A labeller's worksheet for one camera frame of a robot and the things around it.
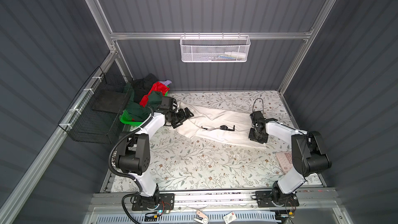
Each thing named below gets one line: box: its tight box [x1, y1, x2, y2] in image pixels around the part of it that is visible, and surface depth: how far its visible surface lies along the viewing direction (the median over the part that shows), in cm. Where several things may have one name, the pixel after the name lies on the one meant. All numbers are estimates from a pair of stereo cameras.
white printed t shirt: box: [176, 101, 267, 148], surface depth 103 cm
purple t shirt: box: [159, 79, 173, 87], surface depth 114 cm
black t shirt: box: [131, 73, 158, 104], surface depth 111 cm
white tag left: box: [193, 210, 209, 224], surface depth 69 cm
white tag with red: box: [222, 211, 237, 224], surface depth 70 cm
